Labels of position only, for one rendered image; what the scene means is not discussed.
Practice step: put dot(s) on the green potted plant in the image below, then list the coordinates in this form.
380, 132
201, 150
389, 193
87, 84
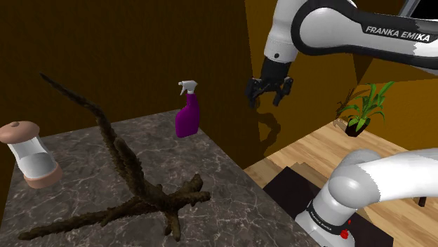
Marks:
364, 109

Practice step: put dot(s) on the dark brown branch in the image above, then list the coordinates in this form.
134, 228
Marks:
137, 178

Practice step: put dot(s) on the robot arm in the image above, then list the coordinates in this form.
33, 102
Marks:
342, 37

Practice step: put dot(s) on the dark robot stand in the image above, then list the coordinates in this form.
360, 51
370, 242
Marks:
294, 195

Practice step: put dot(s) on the clear shaker with tan caps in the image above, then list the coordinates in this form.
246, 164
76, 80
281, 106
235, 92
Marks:
29, 155

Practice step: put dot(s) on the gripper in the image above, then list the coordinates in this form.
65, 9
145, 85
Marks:
273, 73

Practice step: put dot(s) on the purple spray bottle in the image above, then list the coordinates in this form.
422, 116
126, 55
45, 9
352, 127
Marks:
188, 114

